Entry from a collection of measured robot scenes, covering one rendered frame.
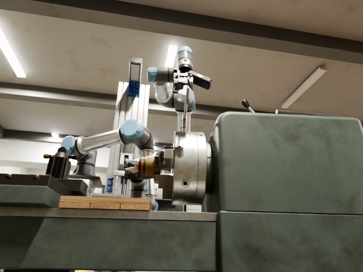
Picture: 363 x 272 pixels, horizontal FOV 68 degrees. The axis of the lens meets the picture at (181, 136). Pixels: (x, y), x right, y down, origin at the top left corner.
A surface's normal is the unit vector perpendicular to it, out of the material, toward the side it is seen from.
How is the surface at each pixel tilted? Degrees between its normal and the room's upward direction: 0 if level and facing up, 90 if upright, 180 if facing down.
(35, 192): 90
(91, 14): 180
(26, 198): 90
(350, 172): 90
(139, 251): 90
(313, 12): 180
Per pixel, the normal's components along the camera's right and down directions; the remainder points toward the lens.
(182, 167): 0.07, -0.11
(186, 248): 0.07, -0.42
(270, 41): -0.01, 0.91
